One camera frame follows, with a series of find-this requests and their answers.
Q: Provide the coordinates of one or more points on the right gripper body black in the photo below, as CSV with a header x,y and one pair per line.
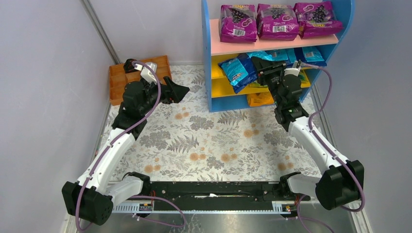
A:
x,y
266,74

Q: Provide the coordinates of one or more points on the wooden compartment tray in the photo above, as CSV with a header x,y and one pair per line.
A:
x,y
119,78

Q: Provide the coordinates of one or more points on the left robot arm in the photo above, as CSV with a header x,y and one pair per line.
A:
x,y
91,198

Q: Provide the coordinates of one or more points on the purple candy bag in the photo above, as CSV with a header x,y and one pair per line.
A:
x,y
316,19
276,22
238,23

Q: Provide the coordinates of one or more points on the blue shelf unit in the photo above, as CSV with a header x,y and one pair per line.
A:
x,y
220,95

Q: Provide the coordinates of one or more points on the floral table mat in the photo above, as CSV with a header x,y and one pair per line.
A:
x,y
186,142

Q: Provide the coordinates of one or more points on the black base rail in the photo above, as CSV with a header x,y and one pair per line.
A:
x,y
225,197

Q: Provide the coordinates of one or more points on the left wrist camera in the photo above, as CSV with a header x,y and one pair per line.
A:
x,y
146,74

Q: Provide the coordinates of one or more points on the black tape roll back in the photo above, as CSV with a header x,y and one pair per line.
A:
x,y
128,66

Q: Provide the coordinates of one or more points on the left purple candy bag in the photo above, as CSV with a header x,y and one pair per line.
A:
x,y
238,23

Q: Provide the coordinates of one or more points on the middle purple candy bag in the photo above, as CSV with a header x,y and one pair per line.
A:
x,y
276,22

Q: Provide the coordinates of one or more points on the large blue candy bag front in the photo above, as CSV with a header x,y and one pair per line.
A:
x,y
310,55

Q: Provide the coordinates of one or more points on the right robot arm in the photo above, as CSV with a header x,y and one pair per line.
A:
x,y
341,183

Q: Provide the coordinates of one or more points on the right purple candy bag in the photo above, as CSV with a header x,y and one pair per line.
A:
x,y
316,19

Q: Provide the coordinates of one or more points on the green candy bag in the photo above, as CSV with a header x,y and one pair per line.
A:
x,y
305,82

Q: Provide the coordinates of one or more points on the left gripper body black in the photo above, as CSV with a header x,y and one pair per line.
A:
x,y
165,91

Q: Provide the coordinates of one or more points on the orange mango candy bag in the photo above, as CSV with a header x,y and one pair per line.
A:
x,y
259,99

